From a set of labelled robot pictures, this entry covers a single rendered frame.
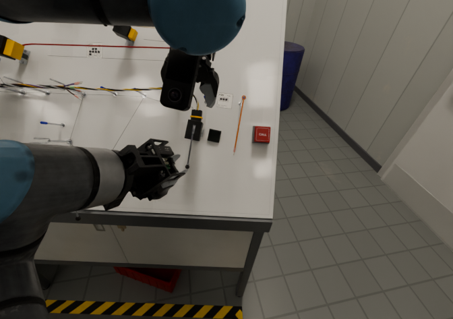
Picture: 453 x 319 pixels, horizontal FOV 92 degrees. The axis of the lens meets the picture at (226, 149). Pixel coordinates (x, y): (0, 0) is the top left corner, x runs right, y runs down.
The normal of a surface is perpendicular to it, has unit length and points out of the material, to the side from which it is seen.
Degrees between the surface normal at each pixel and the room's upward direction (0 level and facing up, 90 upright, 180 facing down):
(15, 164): 52
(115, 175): 70
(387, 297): 0
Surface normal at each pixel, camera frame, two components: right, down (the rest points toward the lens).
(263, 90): 0.04, 0.02
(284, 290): 0.07, -0.77
